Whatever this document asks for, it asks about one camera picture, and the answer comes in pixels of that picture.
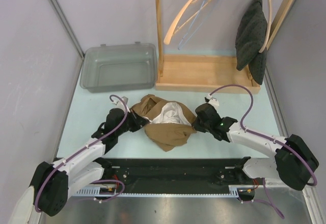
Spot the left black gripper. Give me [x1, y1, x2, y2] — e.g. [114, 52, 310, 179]
[115, 107, 149, 136]

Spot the tan cloth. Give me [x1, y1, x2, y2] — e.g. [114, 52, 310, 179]
[131, 94, 196, 152]

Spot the dark grey dotted skirt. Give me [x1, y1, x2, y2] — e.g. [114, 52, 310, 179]
[235, 0, 267, 85]

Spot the light blue wire hanger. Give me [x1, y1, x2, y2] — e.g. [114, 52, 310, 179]
[174, 0, 220, 50]

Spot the light wooden hanger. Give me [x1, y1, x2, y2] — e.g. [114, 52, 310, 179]
[259, 0, 273, 53]

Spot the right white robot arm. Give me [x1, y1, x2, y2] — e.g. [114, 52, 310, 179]
[193, 103, 319, 190]

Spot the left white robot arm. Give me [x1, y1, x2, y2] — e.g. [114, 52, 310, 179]
[30, 108, 149, 216]

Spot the hanging wooden hanger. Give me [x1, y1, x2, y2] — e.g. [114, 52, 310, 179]
[164, 0, 219, 49]

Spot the wooden clothes rack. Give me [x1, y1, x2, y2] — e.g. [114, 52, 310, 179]
[155, 0, 295, 94]

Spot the clear grey plastic bin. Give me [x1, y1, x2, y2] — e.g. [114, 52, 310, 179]
[80, 42, 157, 93]

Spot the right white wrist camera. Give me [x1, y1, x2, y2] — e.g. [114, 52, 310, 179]
[205, 94, 220, 108]

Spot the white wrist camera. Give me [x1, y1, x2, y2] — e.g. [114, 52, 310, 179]
[205, 94, 220, 108]
[112, 96, 128, 106]

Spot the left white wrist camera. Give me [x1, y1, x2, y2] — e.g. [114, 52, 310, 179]
[112, 96, 128, 106]

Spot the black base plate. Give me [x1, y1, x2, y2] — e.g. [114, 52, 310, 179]
[96, 158, 262, 195]

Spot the white slotted cable duct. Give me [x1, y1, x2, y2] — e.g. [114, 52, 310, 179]
[73, 186, 239, 198]

